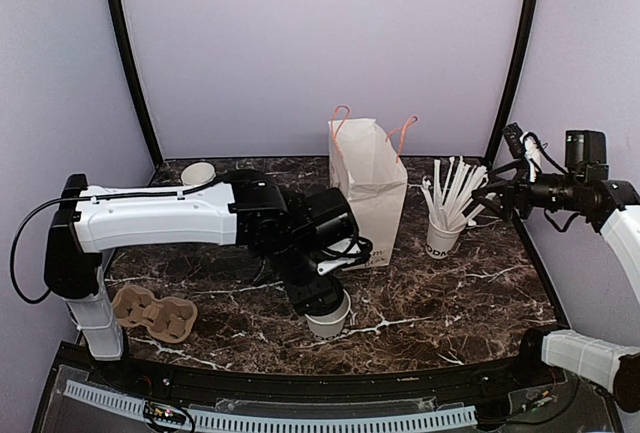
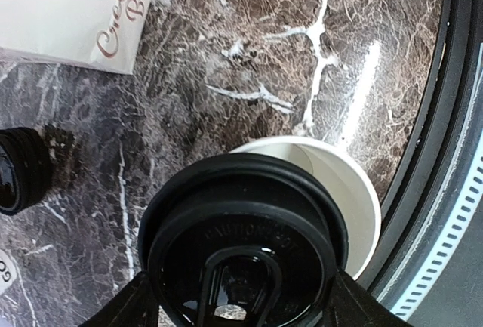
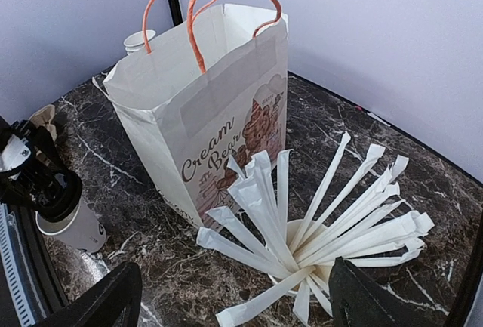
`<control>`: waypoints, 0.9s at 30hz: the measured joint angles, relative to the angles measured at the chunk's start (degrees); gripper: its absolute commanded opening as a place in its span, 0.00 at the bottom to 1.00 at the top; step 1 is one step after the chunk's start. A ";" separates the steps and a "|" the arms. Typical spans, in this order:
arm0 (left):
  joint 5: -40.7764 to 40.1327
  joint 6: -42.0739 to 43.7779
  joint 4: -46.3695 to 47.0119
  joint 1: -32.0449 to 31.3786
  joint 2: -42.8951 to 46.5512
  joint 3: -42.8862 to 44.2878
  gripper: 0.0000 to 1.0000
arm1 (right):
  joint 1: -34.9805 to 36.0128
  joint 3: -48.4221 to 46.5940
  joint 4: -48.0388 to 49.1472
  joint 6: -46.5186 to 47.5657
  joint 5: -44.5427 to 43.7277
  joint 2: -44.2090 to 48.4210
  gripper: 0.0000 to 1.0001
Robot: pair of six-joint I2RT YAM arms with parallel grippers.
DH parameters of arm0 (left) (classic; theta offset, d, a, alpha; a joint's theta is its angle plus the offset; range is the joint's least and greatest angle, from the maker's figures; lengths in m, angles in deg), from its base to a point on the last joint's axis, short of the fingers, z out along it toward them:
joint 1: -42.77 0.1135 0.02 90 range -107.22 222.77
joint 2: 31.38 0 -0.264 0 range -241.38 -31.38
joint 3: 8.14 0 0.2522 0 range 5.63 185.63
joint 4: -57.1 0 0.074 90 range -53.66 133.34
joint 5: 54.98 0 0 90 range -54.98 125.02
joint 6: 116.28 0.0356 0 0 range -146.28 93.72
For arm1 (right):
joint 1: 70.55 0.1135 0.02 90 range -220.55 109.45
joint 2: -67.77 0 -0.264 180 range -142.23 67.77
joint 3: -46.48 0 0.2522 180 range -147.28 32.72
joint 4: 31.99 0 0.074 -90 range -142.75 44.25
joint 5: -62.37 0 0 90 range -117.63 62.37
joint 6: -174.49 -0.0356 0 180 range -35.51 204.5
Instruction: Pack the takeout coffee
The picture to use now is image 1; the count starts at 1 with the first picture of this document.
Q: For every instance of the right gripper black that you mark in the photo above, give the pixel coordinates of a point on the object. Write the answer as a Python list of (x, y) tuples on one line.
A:
[(510, 197)]

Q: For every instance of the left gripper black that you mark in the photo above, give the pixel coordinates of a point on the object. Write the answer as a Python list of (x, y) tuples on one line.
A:
[(316, 297)]

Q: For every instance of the single white paper cup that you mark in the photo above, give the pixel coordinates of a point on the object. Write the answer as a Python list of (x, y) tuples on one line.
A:
[(330, 325)]

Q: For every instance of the stack of white paper cups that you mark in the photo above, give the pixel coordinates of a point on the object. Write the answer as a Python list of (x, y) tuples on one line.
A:
[(198, 174)]

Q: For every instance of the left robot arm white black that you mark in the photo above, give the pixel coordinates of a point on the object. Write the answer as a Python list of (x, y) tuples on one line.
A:
[(303, 238)]

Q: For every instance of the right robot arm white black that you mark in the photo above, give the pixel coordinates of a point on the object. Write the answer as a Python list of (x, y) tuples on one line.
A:
[(581, 186)]

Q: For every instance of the white paper takeout bag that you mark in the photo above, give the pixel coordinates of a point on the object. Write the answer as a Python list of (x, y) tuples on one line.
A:
[(365, 164)]

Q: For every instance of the bundle of white wrapped straws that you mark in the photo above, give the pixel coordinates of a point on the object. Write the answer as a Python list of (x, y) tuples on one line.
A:
[(448, 194)]

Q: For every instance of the white cup holding straws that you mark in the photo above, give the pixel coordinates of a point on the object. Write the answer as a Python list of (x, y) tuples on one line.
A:
[(440, 242)]

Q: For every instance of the brown cardboard cup carrier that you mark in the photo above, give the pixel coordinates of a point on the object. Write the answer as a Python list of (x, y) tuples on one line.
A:
[(169, 319)]

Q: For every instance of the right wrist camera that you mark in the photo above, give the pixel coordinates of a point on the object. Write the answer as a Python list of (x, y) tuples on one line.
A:
[(525, 151)]

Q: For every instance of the white slotted cable duct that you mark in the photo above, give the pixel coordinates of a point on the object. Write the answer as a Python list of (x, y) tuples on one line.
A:
[(247, 416)]

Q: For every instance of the left black frame post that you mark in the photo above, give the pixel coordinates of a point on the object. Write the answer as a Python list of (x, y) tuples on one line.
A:
[(128, 62)]

